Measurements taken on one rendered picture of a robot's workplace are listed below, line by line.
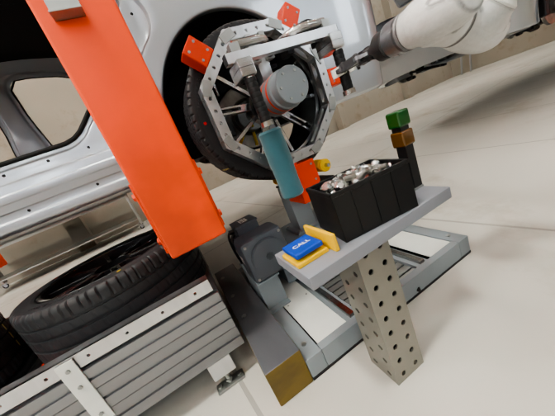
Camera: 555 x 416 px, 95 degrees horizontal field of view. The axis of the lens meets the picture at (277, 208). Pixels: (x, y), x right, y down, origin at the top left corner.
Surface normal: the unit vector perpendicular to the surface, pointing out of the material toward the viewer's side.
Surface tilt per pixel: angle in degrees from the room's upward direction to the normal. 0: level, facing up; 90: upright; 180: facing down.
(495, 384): 0
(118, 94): 90
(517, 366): 0
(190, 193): 90
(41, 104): 90
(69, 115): 90
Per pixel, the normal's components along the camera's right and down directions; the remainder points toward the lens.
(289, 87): 0.40, 0.11
